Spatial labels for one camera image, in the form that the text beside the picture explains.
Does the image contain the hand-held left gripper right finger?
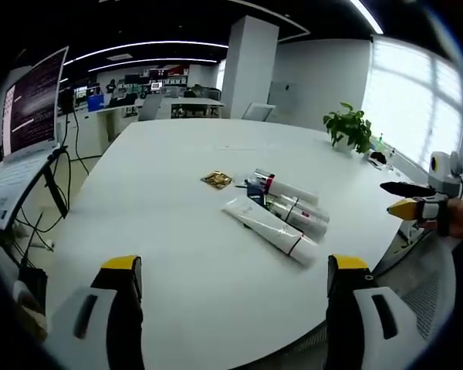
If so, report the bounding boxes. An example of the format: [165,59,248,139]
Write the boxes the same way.
[325,253,430,370]

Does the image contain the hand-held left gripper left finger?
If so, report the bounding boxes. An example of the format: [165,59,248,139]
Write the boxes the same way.
[47,254,144,370]

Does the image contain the clear silver skincare bottle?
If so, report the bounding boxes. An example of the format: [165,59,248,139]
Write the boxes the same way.
[279,214,330,243]

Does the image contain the silver skincare bottle red label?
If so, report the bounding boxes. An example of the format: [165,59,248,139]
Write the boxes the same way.
[272,195,331,225]

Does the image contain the white skincare bottle red band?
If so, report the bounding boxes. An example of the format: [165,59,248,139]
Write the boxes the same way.
[253,167,319,206]

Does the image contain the large white skincare tube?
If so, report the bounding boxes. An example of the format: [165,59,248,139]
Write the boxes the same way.
[221,195,319,267]

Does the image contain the small dark blue skincare jar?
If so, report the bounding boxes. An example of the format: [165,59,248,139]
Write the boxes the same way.
[245,183,268,207]

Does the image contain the mesh office chair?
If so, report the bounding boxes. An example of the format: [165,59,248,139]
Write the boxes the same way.
[370,227,462,350]

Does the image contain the potted green plant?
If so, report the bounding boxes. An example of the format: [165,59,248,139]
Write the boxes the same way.
[323,101,373,156]

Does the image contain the black laptop stand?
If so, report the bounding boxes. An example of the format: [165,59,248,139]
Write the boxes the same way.
[5,145,69,271]

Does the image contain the white chair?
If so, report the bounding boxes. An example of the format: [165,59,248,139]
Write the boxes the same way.
[240,100,277,123]

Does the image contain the gold foil packet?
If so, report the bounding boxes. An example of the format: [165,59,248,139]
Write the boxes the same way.
[199,168,233,190]

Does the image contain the blue screen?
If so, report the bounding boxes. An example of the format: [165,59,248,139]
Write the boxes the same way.
[86,93,112,113]

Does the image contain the grey chair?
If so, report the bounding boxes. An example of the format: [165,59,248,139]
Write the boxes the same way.
[137,93,164,123]

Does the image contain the open laptop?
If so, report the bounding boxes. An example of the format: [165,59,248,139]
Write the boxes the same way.
[0,45,70,232]

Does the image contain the black cables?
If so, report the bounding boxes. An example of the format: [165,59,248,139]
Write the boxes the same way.
[7,210,69,271]

